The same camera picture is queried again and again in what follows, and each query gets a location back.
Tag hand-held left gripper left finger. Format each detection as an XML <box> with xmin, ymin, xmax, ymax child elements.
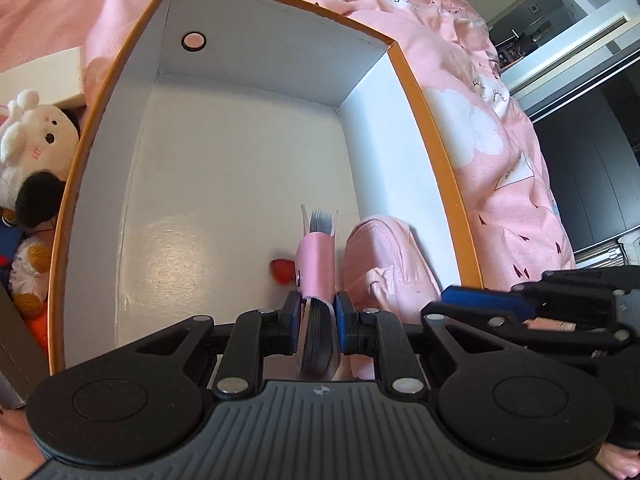
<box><xmin>121</xmin><ymin>292</ymin><xmax>303</xmax><ymax>401</ymax></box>

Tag orange cardboard box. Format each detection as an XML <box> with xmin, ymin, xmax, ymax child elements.
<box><xmin>47</xmin><ymin>0</ymin><xmax>484</xmax><ymax>376</ymax></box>

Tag orange white plush toy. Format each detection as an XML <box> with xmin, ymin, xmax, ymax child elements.
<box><xmin>10</xmin><ymin>237</ymin><xmax>53</xmax><ymax>317</ymax></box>

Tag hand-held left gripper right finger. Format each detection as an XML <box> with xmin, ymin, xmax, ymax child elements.
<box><xmin>335</xmin><ymin>292</ymin><xmax>506</xmax><ymax>401</ymax></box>

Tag small pink pouch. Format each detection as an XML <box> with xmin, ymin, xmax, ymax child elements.
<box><xmin>342</xmin><ymin>216</ymin><xmax>443</xmax><ymax>381</ymax></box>

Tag person's right hand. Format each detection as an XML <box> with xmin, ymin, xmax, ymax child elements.
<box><xmin>592</xmin><ymin>442</ymin><xmax>640</xmax><ymax>480</ymax></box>

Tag white black plush toy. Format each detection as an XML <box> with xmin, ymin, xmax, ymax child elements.
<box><xmin>0</xmin><ymin>90</ymin><xmax>82</xmax><ymax>227</ymax></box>

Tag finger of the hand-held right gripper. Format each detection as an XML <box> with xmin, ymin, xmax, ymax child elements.
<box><xmin>511</xmin><ymin>266</ymin><xmax>640</xmax><ymax>307</ymax></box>
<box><xmin>421</xmin><ymin>285</ymin><xmax>634</xmax><ymax>349</ymax></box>

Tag grey brown cardboard box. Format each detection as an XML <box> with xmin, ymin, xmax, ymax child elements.
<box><xmin>0</xmin><ymin>285</ymin><xmax>51</xmax><ymax>407</ymax></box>

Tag sliding door frame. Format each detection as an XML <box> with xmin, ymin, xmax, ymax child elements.
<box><xmin>500</xmin><ymin>10</ymin><xmax>640</xmax><ymax>122</ymax></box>

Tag red strawberry toy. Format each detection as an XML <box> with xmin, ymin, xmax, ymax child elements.
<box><xmin>270</xmin><ymin>258</ymin><xmax>297</xmax><ymax>286</ymax></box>

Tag blue toy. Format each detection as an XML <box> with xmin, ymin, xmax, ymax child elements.
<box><xmin>0</xmin><ymin>220</ymin><xmax>23</xmax><ymax>267</ymax></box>

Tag pink printed blanket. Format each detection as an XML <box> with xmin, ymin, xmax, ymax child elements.
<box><xmin>0</xmin><ymin>0</ymin><xmax>578</xmax><ymax>293</ymax></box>

